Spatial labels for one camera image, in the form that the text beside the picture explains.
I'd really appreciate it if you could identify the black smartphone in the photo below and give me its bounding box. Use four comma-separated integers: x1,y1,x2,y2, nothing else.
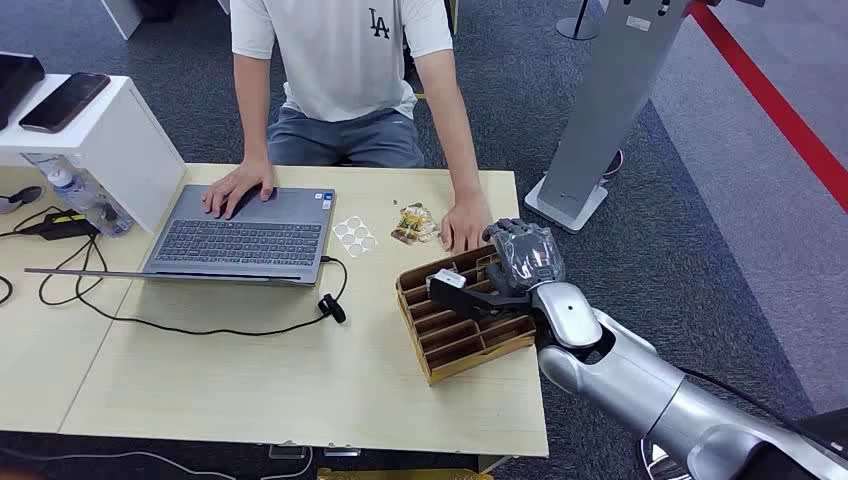
18,72,112,134

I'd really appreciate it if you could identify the wooden slotted card holder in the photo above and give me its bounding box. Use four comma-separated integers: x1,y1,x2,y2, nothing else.
396,243,537,387

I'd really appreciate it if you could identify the white shelf box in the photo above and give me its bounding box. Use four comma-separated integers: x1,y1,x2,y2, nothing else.
0,74,188,234

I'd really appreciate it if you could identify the round barrier pole base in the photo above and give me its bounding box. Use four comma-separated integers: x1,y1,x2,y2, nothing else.
556,0,602,42

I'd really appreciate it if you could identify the black flat device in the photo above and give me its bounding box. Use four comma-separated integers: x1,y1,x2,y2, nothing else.
0,52,46,131

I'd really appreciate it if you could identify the black laptop power cable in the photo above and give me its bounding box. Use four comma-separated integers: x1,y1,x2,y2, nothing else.
0,205,350,338

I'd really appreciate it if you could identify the person's left hand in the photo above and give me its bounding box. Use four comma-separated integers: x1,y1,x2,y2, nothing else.
439,190,495,256

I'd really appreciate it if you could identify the grey slanted floor stand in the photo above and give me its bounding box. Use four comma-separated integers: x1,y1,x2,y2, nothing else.
524,0,694,234

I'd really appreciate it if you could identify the clear plastic water bottle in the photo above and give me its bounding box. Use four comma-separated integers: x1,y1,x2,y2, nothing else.
23,153,134,238

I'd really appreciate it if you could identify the person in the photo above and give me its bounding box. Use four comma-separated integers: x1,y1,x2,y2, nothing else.
201,0,495,256

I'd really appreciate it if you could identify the white cabinet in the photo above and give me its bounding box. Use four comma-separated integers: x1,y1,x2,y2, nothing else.
99,0,144,40

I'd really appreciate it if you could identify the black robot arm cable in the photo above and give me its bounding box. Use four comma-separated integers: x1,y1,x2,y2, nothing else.
680,367,848,458

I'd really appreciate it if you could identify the yellow snack packet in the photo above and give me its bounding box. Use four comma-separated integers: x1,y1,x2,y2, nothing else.
390,203,441,246

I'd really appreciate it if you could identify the red floor tape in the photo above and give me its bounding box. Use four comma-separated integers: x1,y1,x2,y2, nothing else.
688,0,848,213

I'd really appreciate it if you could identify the person's right hand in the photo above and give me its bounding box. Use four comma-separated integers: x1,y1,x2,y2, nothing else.
201,158,278,221

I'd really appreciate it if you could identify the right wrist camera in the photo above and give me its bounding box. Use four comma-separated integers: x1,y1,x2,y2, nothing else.
427,268,535,323

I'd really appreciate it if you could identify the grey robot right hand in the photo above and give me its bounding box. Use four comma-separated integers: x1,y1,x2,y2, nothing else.
482,218,566,297

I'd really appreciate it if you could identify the round white sticker sheet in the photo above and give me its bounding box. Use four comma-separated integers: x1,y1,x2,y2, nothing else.
332,215,379,258

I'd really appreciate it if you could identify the white floor cable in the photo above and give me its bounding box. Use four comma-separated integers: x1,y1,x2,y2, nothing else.
0,447,314,480

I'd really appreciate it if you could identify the black power adapter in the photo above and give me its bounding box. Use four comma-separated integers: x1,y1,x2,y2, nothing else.
19,210,101,241

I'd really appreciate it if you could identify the grey computer mouse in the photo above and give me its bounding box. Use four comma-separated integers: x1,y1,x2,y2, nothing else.
0,185,45,215

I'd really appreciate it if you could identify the grey laptop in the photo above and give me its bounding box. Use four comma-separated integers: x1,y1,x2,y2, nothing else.
24,184,337,288

